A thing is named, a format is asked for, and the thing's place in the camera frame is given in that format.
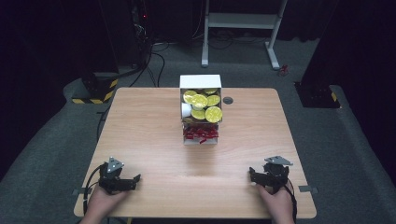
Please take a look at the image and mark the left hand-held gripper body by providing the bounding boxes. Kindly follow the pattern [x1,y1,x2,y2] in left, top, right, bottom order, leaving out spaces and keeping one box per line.
[98,156,135,196]

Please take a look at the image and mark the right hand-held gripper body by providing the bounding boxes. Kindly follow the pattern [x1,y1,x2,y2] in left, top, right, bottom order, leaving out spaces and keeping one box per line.
[259,155,294,195]

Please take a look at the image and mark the person's left hand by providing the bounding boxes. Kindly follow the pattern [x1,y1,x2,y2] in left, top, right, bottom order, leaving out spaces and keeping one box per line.
[86,186,130,220]

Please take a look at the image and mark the person's right hand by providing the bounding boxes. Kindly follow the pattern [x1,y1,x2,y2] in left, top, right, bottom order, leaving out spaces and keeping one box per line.
[255,180,295,218]

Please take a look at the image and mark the red chili peppers pile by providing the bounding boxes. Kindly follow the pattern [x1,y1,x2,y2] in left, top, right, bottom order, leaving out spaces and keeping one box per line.
[182,124,219,145]

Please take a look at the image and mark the pile of yellow-lidded cups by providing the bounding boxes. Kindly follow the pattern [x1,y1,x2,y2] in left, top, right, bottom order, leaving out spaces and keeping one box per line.
[180,88,224,124]

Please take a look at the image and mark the black stand base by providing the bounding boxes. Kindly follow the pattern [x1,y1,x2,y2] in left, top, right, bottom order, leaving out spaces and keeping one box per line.
[293,80,342,109]

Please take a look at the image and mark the black stand with striped base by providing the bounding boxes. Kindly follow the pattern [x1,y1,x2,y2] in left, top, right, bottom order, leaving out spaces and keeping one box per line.
[71,46,120,105]

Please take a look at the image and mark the white two-tier box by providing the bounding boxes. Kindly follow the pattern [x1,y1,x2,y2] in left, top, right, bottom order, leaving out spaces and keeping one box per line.
[178,74,223,146]

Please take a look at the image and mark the small red floor object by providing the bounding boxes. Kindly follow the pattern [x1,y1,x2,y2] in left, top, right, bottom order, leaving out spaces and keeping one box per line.
[277,63,290,77]

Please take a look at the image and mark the dark equipment rack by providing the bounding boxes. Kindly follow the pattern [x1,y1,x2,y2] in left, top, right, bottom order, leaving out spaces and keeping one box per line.
[130,0,154,68]

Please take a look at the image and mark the white metal stand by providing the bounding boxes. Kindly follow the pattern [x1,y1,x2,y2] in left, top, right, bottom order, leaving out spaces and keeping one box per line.
[201,0,290,71]

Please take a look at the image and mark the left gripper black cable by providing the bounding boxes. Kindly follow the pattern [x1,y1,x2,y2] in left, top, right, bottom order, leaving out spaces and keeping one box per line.
[82,163,105,217]

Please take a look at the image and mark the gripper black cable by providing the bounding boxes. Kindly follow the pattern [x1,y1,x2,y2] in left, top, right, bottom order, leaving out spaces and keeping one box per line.
[283,177,299,224]
[82,163,105,217]

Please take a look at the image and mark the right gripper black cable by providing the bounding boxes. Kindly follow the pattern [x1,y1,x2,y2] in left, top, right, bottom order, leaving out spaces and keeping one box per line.
[283,177,299,224]

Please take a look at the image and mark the black cable beside table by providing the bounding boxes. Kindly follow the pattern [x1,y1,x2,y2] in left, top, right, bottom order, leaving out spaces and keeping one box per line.
[95,106,112,143]

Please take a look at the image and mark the black floor cables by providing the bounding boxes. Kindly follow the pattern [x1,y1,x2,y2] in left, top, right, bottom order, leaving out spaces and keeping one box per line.
[128,40,171,89]

